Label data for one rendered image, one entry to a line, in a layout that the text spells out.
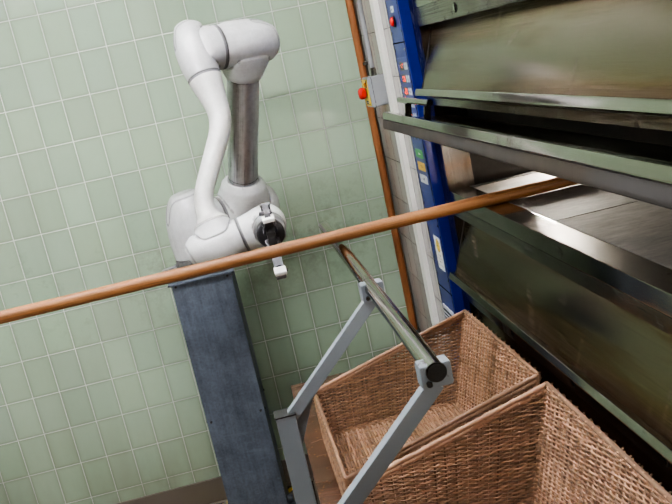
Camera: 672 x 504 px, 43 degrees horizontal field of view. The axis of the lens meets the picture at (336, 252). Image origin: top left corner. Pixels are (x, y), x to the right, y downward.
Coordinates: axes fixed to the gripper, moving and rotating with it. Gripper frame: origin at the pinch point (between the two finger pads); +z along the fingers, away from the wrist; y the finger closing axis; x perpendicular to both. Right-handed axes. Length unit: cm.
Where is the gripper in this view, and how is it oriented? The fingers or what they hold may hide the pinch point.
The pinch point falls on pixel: (274, 246)
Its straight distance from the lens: 210.9
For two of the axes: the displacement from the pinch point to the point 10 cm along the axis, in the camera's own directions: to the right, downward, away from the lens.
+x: -9.7, 2.3, -0.8
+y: 2.0, 9.5, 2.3
